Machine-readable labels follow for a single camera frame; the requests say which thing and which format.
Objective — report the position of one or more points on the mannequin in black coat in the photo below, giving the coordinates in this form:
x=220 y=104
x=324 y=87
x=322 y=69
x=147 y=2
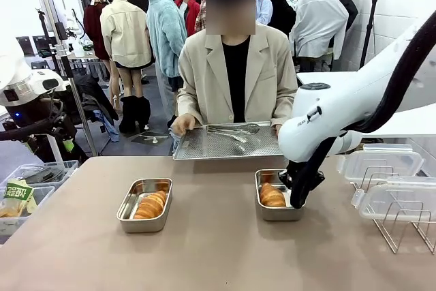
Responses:
x=281 y=15

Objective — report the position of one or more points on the black jacket on chair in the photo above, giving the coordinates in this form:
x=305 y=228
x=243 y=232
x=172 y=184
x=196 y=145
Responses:
x=92 y=96

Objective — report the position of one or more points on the blue cloth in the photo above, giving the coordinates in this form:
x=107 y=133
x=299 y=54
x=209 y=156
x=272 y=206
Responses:
x=110 y=131

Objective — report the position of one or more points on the clear plastic storage bin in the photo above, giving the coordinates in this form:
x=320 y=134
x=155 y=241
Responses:
x=44 y=199
x=64 y=168

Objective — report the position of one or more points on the person's right forearm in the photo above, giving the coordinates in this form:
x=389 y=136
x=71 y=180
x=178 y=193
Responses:
x=189 y=103

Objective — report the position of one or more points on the black stool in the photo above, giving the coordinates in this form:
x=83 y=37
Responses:
x=41 y=64

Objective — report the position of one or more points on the black tripod with device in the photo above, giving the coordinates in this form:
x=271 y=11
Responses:
x=60 y=32

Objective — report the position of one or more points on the perforated steel tray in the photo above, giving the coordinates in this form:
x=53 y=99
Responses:
x=204 y=148

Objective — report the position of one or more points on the green snack bag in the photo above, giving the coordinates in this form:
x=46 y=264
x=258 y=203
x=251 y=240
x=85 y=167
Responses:
x=18 y=191

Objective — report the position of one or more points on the mannequin in cream jacket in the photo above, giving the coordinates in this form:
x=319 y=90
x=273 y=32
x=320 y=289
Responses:
x=124 y=35

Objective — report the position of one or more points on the clear plastic container lid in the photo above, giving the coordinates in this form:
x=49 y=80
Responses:
x=402 y=202

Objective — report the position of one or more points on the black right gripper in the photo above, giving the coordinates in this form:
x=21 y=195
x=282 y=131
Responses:
x=318 y=176

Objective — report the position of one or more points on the steel tongs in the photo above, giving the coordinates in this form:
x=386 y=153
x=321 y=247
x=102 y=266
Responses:
x=250 y=129
x=238 y=139

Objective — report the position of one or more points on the black boot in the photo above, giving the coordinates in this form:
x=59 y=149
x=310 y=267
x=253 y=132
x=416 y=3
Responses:
x=143 y=110
x=126 y=114

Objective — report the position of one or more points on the person in beige blazer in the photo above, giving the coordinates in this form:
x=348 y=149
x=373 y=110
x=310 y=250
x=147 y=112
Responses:
x=211 y=76

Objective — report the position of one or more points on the person's right hand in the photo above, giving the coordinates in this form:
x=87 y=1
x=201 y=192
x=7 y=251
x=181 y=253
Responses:
x=184 y=123

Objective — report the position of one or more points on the mannequin in black jacket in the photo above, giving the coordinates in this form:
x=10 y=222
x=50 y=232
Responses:
x=349 y=8

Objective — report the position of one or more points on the snack bag with chips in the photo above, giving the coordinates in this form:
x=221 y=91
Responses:
x=10 y=211

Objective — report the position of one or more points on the mannequin in red jacket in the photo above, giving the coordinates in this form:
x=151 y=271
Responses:
x=193 y=15

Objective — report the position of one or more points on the steel rectangular container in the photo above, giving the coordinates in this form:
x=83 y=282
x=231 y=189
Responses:
x=272 y=216
x=127 y=202

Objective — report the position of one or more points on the lidded container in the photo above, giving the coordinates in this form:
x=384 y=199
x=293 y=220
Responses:
x=378 y=161

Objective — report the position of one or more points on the mannequin in blue fleece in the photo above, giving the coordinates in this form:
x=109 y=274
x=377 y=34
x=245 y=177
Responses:
x=165 y=32

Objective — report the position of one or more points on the mannequin in dark red top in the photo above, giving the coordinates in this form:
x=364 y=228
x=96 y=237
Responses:
x=93 y=28

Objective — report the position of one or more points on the golden croissant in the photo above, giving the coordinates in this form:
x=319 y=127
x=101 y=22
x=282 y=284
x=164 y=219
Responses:
x=272 y=195
x=150 y=206

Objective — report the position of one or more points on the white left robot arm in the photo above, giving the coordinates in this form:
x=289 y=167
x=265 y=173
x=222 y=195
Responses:
x=27 y=83

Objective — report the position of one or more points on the aluminium frame pole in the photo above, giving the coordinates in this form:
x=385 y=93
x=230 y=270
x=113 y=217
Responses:
x=83 y=117

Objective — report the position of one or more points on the person's left forearm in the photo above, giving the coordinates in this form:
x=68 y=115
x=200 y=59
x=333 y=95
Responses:
x=284 y=107

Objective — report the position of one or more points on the mannequin in white shirt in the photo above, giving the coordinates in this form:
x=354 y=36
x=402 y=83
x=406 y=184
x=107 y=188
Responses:
x=316 y=22

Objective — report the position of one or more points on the white mannequin stand base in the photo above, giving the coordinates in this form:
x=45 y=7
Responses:
x=150 y=138

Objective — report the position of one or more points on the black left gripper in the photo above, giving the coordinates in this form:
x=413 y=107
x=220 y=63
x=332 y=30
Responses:
x=59 y=127

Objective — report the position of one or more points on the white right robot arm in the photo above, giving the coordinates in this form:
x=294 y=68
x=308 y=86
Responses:
x=340 y=107

